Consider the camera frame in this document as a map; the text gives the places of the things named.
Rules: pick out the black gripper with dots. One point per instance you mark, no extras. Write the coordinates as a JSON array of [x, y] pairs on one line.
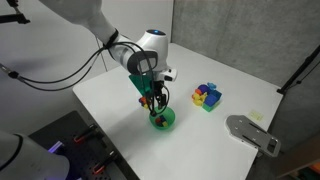
[[156, 87]]

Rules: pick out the yellow wooden block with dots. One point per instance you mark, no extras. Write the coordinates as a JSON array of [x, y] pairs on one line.
[[146, 106], [164, 124]]

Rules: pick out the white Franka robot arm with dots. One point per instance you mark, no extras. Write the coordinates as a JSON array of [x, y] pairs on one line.
[[83, 11]]

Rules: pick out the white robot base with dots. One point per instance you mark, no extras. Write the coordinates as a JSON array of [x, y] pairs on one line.
[[30, 160]]

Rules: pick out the green plastic bowl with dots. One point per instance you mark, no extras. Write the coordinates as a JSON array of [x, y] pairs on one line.
[[170, 116]]

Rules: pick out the orange wooden block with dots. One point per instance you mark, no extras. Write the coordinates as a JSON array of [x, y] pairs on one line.
[[143, 99]]

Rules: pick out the dark blue wooden block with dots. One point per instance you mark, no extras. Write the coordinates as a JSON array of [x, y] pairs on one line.
[[141, 103]]

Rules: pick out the red wooden block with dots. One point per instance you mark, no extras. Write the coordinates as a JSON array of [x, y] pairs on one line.
[[157, 121]]

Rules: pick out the yellow toy pieces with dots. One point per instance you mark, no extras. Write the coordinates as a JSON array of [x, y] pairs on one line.
[[199, 99]]

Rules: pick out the green toy box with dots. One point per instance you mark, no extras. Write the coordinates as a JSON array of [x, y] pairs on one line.
[[209, 108]]

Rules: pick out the blue toy box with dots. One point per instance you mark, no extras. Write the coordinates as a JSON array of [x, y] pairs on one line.
[[213, 97]]

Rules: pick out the light blue toy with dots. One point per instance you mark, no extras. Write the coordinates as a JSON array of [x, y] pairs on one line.
[[211, 85]]

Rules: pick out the grey metal plate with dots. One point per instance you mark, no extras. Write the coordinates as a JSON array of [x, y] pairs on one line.
[[248, 131]]

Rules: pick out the black perforated board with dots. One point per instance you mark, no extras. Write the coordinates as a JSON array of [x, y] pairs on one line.
[[66, 128]]

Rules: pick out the pale yellow sticky note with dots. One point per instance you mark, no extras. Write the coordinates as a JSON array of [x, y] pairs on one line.
[[256, 115]]

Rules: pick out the purple lit device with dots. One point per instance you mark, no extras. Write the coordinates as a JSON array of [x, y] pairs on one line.
[[56, 146]]

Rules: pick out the black tripod pole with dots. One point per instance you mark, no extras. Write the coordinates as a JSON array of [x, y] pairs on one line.
[[300, 68]]

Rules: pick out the brown wooden board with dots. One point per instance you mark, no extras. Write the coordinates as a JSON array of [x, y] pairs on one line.
[[298, 156]]

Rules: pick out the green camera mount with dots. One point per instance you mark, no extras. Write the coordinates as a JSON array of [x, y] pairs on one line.
[[138, 83]]

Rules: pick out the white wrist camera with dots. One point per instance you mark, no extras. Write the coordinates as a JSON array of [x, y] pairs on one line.
[[168, 75]]

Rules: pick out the black camera boom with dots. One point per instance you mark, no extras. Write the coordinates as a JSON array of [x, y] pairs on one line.
[[13, 18]]

